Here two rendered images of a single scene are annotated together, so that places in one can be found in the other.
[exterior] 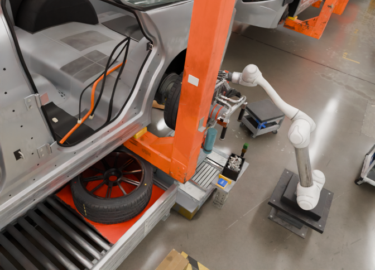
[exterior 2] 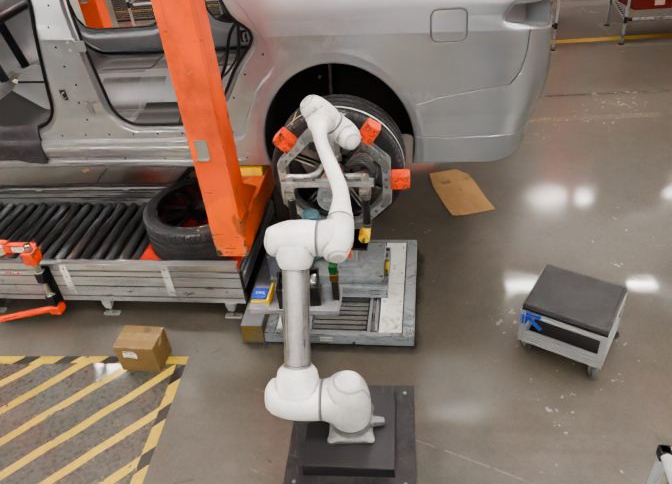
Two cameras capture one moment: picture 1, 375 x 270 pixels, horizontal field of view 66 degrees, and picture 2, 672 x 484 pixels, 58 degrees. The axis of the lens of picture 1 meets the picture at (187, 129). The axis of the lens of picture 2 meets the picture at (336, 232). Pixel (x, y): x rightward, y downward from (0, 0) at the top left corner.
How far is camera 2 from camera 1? 2.94 m
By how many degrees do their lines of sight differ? 56
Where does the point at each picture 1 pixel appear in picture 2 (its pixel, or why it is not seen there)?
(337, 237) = not seen: outside the picture
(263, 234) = (278, 444)
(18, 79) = (59, 19)
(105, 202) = (151, 218)
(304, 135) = (271, 236)
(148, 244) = (182, 320)
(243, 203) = not seen: hidden behind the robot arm
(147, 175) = not seen: hidden behind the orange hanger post
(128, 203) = (160, 233)
